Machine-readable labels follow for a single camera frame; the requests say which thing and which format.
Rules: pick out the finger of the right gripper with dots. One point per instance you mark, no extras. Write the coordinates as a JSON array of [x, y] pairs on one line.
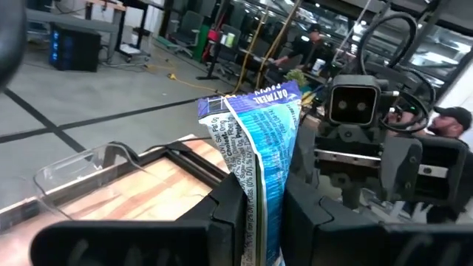
[[401, 170], [308, 155]]

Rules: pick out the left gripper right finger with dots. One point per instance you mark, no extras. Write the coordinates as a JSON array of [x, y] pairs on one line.
[[351, 244]]

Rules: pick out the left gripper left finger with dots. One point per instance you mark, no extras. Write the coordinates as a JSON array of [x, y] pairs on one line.
[[166, 244]]

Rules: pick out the blue oatmeal raisin granola bar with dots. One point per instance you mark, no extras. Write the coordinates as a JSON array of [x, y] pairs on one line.
[[266, 147]]

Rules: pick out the small green background plant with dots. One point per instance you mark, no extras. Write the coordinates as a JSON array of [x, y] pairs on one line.
[[295, 77]]

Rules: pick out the white container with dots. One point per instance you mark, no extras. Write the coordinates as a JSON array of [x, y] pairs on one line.
[[318, 66]]

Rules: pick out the clear plastic bin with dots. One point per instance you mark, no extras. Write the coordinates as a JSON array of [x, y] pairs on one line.
[[74, 166]]

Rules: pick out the grey office chair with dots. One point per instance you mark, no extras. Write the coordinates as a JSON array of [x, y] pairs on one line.
[[229, 48], [188, 29]]

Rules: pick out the green bin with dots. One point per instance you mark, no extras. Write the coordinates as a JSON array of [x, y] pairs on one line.
[[201, 42]]

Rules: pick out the black computer tower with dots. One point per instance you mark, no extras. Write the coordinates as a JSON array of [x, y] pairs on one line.
[[74, 48]]

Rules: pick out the grey background desk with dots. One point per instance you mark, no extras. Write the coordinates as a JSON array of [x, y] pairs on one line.
[[74, 22]]

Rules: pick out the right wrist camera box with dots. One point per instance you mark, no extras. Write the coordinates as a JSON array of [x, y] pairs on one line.
[[353, 101]]

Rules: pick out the black aluminium table frame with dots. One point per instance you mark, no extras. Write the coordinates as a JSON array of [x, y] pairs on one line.
[[192, 166]]

